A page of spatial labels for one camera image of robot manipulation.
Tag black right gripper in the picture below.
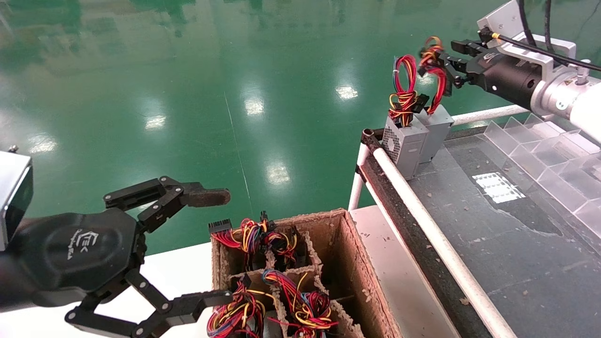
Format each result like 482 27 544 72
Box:
437 40 543 107

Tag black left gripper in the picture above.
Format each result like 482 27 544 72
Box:
6 177 235 338

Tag silver power supply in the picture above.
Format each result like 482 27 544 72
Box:
416 37 455 164
383 54 431 181

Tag black pipe joint connector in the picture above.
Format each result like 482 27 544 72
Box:
361 129 385 154

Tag white perforated label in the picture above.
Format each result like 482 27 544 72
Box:
472 173 525 203

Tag clear acrylic divider tray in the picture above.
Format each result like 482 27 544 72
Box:
484 113 601 236

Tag brown cardboard divider box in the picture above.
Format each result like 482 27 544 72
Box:
210 209 391 338

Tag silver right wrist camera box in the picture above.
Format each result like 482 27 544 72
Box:
478 0 577 69

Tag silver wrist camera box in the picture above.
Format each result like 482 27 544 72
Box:
0 146 34 252
478 0 577 69

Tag power supply with coloured wires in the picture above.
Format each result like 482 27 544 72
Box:
262 269 339 338
258 211 299 271
207 275 276 338

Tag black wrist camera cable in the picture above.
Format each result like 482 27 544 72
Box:
491 0 601 72

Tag silver power supply, red wires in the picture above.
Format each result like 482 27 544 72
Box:
383 54 431 181

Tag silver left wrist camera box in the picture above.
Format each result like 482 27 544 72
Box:
0 146 34 252

